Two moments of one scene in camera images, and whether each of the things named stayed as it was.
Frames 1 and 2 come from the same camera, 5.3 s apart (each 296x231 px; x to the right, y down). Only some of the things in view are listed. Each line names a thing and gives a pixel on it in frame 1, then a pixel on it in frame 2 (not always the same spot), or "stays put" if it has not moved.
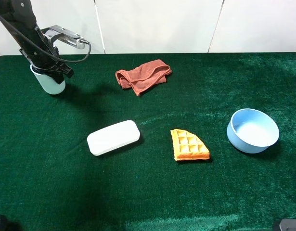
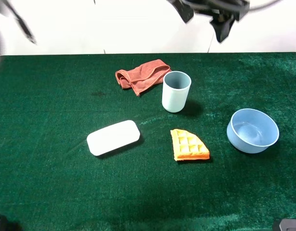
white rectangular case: x=112 y=136 stays put
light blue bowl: x=251 y=131 stays put
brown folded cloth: x=142 y=77 stays put
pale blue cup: x=50 y=85 → x=175 y=86
